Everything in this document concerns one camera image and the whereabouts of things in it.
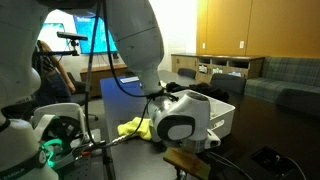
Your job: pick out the black office swivel chair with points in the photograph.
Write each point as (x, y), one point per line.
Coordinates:
(80, 96)

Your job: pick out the large wall TV screen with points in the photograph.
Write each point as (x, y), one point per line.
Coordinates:
(96, 36)

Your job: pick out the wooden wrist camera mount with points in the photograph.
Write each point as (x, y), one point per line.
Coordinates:
(186, 161)

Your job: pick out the wooden shelf cabinet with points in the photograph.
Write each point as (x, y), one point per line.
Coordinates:
(226, 65)

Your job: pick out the black camera on stand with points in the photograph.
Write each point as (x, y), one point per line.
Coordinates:
(71, 36)

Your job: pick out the black cloth heap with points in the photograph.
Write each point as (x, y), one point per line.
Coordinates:
(213, 91)

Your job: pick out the recessed table power box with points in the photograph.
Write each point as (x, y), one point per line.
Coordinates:
(273, 161)

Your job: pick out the white wall outlet plate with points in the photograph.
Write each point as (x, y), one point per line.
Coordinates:
(241, 44)

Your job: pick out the small monitor screen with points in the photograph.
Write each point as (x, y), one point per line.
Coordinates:
(51, 35)

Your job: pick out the person in striped top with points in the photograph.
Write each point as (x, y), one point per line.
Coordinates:
(56, 80)

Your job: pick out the dark upholstered chair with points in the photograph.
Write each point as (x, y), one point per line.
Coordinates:
(230, 83)
(186, 73)

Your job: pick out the yellow cloth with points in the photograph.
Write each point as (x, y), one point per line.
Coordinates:
(133, 128)

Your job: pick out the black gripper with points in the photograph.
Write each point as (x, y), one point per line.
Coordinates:
(180, 174)

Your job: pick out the green plaid sofa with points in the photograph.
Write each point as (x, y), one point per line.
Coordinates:
(286, 83)

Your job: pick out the white plastic basket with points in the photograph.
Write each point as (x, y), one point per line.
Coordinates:
(223, 115)

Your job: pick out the tablet with lit screen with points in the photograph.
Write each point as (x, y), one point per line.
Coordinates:
(130, 79)

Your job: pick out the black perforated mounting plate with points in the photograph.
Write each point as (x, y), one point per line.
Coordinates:
(90, 160)

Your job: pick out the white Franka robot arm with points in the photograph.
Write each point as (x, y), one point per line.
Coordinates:
(133, 43)

